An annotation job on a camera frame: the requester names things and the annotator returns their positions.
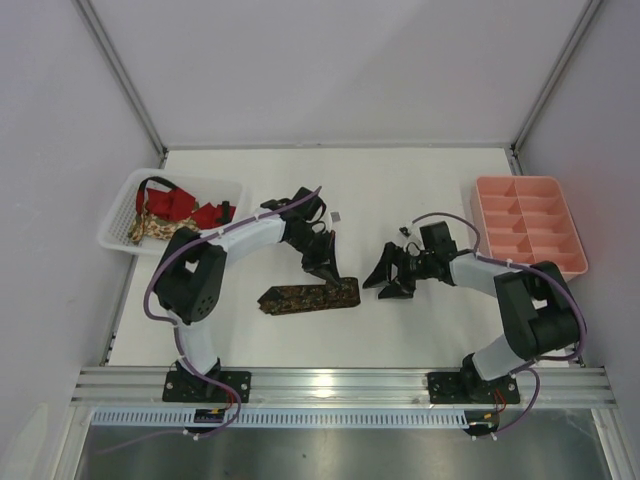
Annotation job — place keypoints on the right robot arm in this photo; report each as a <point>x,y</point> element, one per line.
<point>538,313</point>

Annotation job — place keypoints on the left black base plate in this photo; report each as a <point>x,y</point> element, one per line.
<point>181,387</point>

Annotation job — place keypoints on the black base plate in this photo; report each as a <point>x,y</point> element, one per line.
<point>457,387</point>
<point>181,387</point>

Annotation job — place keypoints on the right aluminium frame post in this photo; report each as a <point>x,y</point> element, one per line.
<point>578,33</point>

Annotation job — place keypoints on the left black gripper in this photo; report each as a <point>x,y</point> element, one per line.
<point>318,256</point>

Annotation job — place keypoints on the dark brown patterned tie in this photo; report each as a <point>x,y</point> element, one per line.
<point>295,299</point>

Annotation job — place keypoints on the white plastic basket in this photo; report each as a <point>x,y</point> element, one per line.
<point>113,232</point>

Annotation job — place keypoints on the red tie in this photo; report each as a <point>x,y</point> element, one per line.
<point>176,207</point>

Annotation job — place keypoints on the aluminium frame post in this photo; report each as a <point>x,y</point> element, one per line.
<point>107,49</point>
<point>578,33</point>

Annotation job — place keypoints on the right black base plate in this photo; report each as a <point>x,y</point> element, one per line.
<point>457,387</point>

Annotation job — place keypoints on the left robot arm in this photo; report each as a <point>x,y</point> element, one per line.
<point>186,285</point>

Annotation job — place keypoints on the aluminium mounting rail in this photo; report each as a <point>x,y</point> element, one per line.
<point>547,388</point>

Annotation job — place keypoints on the pink divided organizer tray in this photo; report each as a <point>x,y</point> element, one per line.
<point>527,219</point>

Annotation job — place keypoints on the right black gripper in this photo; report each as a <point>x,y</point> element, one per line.
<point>403,268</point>

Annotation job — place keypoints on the white slotted cable duct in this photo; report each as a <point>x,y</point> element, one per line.
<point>294,418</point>

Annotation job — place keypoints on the beige floral tie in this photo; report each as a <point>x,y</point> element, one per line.
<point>152,226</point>

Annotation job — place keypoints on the left aluminium frame post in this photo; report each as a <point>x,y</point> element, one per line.
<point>107,49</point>

